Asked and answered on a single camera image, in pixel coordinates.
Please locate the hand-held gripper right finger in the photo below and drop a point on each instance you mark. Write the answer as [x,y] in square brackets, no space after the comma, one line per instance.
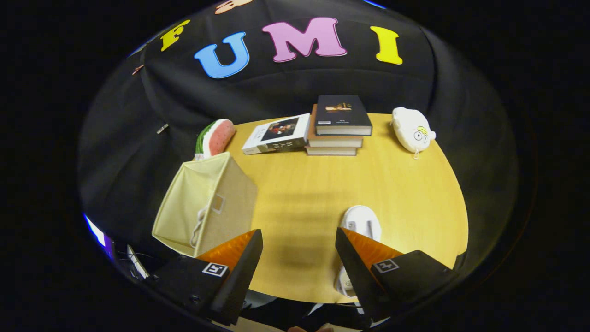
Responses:
[357,276]

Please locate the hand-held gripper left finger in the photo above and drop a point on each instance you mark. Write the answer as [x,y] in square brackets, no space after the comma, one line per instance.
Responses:
[242,276]

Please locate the white shoe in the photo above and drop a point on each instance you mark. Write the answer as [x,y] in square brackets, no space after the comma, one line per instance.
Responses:
[362,221]

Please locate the cream fabric storage box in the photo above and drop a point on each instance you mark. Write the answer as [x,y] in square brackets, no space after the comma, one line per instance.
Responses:
[203,203]

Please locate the thin brown book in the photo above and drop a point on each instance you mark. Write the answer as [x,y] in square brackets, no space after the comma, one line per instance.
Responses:
[332,151]

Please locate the brown cover book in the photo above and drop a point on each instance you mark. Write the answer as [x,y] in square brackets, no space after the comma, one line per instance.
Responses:
[332,141]

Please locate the watermelon slice plush toy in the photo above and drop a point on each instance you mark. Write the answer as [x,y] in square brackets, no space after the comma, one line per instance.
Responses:
[216,138]

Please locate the white portrait cover book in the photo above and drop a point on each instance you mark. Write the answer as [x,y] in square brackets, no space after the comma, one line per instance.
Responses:
[276,133]

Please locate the white plush toy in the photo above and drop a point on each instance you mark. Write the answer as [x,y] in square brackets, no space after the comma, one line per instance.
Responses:
[410,129]

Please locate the silver cloth clip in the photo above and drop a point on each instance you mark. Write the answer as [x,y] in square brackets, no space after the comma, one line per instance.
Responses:
[162,128]

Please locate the black backdrop cloth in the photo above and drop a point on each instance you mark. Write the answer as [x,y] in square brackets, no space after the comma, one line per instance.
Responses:
[286,85]

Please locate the pink cloth clip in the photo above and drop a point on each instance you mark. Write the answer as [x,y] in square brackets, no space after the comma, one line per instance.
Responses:
[138,69]

